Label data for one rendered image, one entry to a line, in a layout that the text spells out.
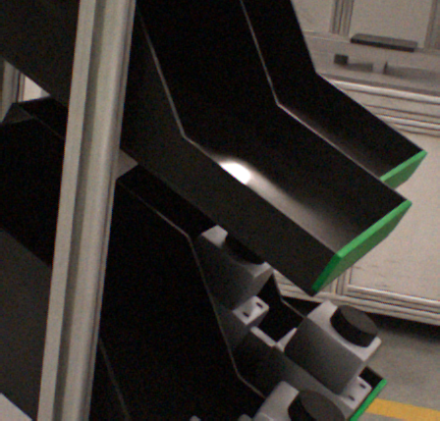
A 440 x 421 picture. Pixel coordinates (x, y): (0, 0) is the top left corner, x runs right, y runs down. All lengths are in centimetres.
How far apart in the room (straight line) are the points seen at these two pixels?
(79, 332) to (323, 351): 24
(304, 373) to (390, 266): 378
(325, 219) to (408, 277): 393
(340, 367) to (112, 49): 30
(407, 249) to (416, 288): 15
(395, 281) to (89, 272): 402
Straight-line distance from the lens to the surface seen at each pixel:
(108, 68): 53
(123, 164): 58
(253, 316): 79
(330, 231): 62
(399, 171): 73
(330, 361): 76
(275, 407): 63
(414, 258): 453
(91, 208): 55
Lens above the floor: 152
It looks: 14 degrees down
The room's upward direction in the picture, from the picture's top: 8 degrees clockwise
